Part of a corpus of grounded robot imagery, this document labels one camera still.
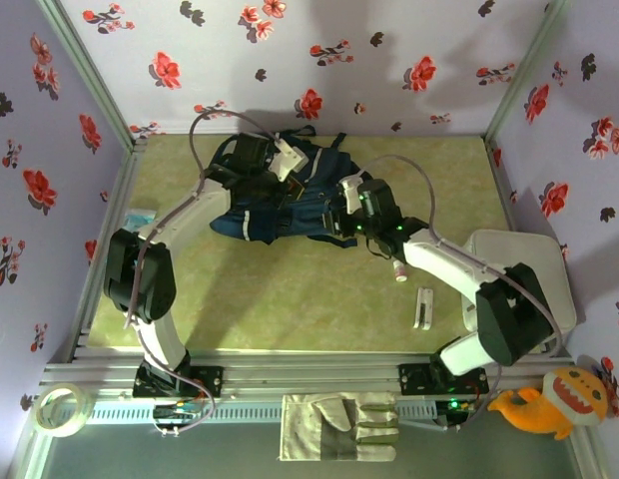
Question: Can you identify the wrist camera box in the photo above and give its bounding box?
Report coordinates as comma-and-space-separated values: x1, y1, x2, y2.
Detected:
337, 173, 364, 215
269, 139, 309, 182

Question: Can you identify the navy blue backpack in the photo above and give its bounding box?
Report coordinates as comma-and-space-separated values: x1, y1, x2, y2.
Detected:
209, 127, 375, 248

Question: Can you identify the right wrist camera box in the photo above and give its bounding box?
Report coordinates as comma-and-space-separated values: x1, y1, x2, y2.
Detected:
337, 173, 364, 215

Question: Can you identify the left arm grey cable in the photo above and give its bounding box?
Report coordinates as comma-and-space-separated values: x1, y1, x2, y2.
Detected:
123, 109, 282, 438

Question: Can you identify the white storage case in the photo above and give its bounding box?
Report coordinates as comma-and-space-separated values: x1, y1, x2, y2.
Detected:
461, 229, 578, 350

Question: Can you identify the blue tissue packet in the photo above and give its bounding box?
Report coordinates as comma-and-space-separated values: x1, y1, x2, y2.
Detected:
124, 209, 156, 231

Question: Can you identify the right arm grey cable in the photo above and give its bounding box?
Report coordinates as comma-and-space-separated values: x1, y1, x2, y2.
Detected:
356, 154, 563, 433

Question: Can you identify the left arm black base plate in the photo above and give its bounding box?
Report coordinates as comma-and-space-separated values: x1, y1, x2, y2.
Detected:
133, 366, 225, 399

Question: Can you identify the aluminium front rail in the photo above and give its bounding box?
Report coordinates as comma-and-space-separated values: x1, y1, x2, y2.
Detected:
39, 351, 575, 398

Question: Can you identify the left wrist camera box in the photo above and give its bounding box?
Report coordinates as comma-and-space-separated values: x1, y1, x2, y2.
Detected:
269, 139, 309, 182

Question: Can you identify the orange plush toy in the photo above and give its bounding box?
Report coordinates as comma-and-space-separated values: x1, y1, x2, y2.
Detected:
487, 367, 610, 441

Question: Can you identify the grey work glove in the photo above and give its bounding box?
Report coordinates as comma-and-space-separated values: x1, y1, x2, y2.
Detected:
278, 392, 401, 463

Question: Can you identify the clear tape roll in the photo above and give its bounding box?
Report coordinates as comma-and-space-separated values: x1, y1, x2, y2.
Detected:
32, 383, 94, 439

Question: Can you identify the aluminium corner post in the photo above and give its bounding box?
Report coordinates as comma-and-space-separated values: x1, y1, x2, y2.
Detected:
483, 0, 576, 146
37, 0, 147, 151

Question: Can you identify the slotted cable duct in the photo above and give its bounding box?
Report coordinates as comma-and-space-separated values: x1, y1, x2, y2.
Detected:
54, 401, 440, 426

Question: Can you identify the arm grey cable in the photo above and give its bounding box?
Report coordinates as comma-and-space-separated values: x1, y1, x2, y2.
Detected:
356, 154, 563, 433
123, 109, 282, 438

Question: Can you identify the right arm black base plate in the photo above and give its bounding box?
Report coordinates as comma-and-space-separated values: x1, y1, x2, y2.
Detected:
397, 362, 489, 398

